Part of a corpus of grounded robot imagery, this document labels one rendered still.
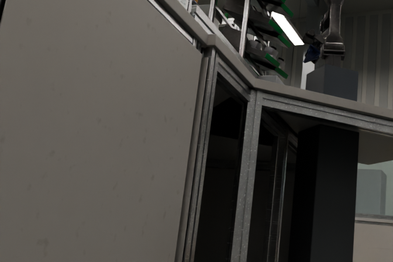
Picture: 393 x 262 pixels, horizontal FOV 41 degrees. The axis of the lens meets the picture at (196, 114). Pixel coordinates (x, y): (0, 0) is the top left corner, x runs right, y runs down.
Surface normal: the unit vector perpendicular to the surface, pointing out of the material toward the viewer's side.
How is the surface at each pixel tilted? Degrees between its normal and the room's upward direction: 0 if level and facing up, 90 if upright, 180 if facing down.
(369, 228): 90
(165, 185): 90
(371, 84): 90
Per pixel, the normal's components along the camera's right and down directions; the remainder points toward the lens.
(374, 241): -0.46, -0.28
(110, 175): 0.91, 0.01
